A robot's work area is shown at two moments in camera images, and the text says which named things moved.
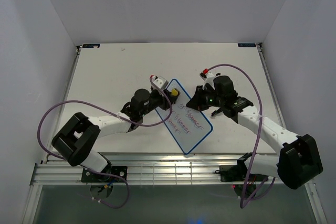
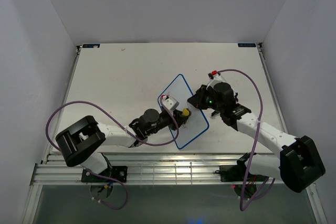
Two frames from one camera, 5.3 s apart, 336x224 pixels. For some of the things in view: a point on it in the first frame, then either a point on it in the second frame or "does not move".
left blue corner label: (91, 45) does not move
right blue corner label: (247, 45) does not move
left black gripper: (164, 100) to (180, 118)
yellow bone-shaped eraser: (174, 92) to (185, 112)
